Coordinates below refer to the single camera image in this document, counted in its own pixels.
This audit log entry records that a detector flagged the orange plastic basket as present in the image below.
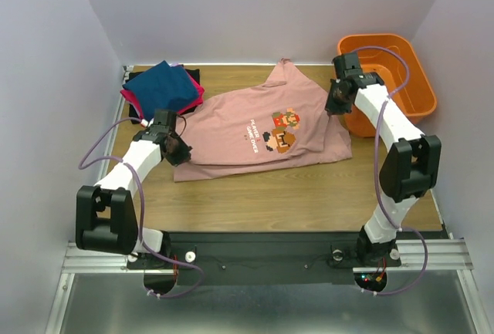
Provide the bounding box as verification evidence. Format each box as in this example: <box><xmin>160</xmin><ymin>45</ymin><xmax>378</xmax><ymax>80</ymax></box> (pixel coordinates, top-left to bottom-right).
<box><xmin>337</xmin><ymin>33</ymin><xmax>437</xmax><ymax>124</ymax></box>

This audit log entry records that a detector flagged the folded blue t-shirt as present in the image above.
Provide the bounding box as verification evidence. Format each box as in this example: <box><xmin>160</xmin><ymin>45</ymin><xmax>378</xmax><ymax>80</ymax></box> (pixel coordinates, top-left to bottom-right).
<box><xmin>121</xmin><ymin>60</ymin><xmax>201</xmax><ymax>117</ymax></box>

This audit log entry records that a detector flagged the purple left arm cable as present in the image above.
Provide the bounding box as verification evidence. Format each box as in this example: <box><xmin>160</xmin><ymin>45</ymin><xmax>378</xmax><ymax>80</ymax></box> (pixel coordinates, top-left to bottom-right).
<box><xmin>78</xmin><ymin>117</ymin><xmax>205</xmax><ymax>299</ymax></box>

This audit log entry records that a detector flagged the pink printed t-shirt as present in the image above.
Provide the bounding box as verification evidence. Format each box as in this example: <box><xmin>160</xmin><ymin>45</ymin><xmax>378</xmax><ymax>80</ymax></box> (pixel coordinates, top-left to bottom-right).
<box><xmin>173</xmin><ymin>59</ymin><xmax>352</xmax><ymax>182</ymax></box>

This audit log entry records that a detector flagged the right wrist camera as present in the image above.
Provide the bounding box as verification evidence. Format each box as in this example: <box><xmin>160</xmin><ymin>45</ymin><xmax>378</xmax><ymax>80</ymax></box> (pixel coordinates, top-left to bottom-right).
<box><xmin>333</xmin><ymin>52</ymin><xmax>364</xmax><ymax>79</ymax></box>

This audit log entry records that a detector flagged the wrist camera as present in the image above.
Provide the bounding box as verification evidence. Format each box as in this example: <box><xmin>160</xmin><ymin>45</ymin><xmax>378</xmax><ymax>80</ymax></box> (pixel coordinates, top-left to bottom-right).
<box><xmin>140</xmin><ymin>109</ymin><xmax>186</xmax><ymax>130</ymax></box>
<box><xmin>333</xmin><ymin>52</ymin><xmax>364</xmax><ymax>79</ymax></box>

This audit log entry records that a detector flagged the folded lavender t-shirt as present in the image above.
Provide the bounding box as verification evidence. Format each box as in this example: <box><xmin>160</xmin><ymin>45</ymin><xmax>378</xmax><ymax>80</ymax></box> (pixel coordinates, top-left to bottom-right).
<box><xmin>170</xmin><ymin>63</ymin><xmax>184</xmax><ymax>69</ymax></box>

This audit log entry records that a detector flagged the aluminium front rail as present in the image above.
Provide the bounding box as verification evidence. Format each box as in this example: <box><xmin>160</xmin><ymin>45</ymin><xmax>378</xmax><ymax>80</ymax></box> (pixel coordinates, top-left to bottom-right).
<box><xmin>62</xmin><ymin>239</ymin><xmax>474</xmax><ymax>275</ymax></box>

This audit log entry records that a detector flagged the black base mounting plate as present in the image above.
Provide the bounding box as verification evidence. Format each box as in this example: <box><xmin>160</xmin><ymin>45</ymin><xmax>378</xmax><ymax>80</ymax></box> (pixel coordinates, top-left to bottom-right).
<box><xmin>126</xmin><ymin>229</ymin><xmax>402</xmax><ymax>287</ymax></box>

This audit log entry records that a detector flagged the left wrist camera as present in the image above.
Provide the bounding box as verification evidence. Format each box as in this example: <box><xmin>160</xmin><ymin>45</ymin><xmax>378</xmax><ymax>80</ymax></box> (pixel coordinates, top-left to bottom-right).
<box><xmin>140</xmin><ymin>109</ymin><xmax>186</xmax><ymax>130</ymax></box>

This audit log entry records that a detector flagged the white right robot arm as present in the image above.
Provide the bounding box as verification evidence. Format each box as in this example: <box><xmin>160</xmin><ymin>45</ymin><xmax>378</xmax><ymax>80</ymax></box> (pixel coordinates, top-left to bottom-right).
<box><xmin>326</xmin><ymin>72</ymin><xmax>442</xmax><ymax>265</ymax></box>

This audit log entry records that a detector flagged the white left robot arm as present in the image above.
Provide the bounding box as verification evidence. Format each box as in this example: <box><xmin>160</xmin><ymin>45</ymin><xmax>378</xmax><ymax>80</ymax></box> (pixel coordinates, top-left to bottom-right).
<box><xmin>75</xmin><ymin>123</ymin><xmax>191</xmax><ymax>268</ymax></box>

